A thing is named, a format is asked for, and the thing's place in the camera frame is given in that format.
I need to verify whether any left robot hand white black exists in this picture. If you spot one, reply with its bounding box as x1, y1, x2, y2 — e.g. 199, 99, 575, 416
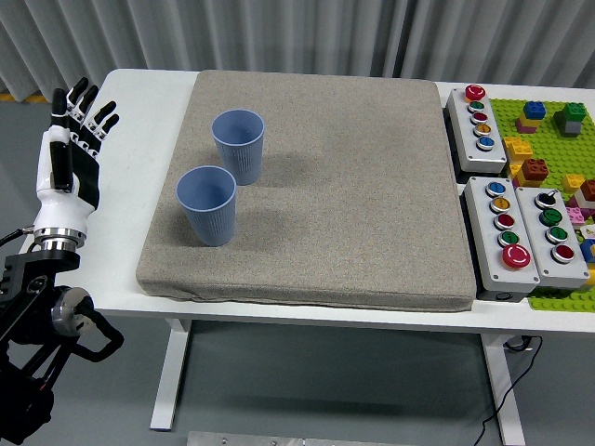
33, 76, 121, 234

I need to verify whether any blue ribbed plastic cup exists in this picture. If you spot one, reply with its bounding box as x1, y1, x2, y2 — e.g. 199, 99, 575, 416
175, 165, 238, 247
211, 109, 266, 186

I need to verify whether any white table leg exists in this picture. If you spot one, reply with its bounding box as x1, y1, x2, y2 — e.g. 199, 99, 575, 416
481, 332, 526, 446
149, 318, 192, 431

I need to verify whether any grey pleated curtain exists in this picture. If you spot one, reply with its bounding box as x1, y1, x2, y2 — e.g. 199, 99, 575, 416
0, 0, 595, 101

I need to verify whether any grey-brown fabric mat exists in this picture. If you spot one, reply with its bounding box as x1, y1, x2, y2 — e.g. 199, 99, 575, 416
136, 69, 479, 313

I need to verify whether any grey five-button control box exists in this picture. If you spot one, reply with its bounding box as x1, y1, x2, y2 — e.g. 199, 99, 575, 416
463, 176, 543, 295
445, 85, 509, 176

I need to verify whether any brown orange brick stack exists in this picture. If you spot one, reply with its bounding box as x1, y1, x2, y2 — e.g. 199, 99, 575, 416
509, 157, 549, 190

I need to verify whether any blue yellow pink brick stack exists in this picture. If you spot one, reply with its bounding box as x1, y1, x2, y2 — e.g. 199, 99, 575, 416
514, 100, 549, 135

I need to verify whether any green brick baseplate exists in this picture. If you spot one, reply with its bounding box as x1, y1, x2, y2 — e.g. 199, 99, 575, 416
490, 97, 595, 313

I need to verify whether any grey control box black knob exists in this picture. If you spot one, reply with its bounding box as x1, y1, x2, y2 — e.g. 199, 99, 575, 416
514, 185, 591, 290

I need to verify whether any green grey brick stack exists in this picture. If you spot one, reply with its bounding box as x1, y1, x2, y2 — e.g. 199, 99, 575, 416
551, 102, 588, 138

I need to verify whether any brown white pink brick stack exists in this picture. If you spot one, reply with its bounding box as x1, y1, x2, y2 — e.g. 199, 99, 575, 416
567, 178, 595, 219

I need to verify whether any black floor cable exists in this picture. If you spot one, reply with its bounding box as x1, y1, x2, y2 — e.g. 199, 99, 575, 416
473, 334, 544, 446

